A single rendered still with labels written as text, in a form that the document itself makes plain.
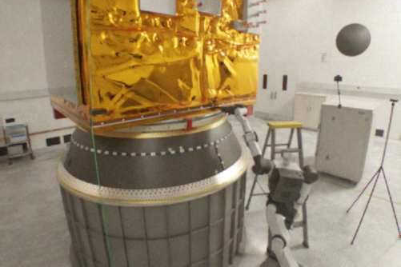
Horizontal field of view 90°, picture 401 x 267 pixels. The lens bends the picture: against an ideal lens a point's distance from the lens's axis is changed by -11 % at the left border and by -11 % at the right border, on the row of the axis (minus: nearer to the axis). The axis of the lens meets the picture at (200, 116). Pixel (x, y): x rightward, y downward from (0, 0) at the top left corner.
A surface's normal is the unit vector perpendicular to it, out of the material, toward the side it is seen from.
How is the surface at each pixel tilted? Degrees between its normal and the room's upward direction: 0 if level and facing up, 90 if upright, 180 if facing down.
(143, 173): 62
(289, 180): 95
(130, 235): 90
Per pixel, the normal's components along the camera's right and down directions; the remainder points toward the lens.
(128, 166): -0.03, -0.27
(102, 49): 0.58, 0.12
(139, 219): 0.06, 0.22
